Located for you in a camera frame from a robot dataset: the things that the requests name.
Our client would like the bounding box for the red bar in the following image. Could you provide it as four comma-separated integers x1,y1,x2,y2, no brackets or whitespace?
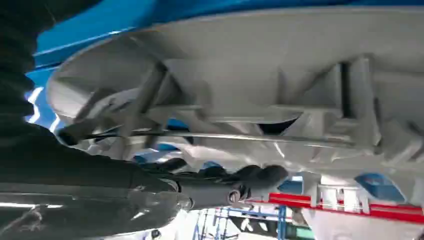
267,192,424,225

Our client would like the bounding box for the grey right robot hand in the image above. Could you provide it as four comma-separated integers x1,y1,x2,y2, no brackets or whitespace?
0,123,290,240

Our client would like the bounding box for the blue metal frame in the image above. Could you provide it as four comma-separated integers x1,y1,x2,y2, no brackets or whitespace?
191,206,288,240

